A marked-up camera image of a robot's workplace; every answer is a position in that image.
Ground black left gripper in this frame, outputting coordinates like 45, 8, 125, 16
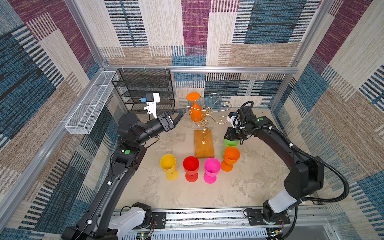
134, 110, 184, 149

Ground green wine glass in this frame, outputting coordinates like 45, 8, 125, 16
221, 139, 240, 157

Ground orange wine glass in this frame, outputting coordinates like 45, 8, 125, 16
221, 147, 241, 172
187, 92, 204, 123

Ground pink wine glass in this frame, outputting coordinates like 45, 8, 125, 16
204, 158, 221, 184

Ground red wine glass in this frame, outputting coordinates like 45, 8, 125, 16
183, 156, 200, 183

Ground yellow wine glass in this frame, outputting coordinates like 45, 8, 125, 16
161, 155, 179, 181

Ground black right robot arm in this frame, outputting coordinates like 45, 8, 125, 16
225, 101, 350, 225

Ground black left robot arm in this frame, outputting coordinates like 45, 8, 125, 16
62, 109, 186, 240

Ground orange wooden rack base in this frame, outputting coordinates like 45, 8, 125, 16
194, 130, 215, 159

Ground black mesh shelf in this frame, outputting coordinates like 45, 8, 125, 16
112, 69, 175, 114

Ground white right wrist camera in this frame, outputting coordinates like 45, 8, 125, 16
227, 112, 242, 129

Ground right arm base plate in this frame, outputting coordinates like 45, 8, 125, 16
243, 208, 291, 226

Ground white mesh wall basket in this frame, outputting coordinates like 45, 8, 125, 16
65, 71, 116, 135

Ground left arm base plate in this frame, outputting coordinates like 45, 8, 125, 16
134, 212, 167, 230

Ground aluminium front rail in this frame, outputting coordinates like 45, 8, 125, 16
111, 206, 341, 240

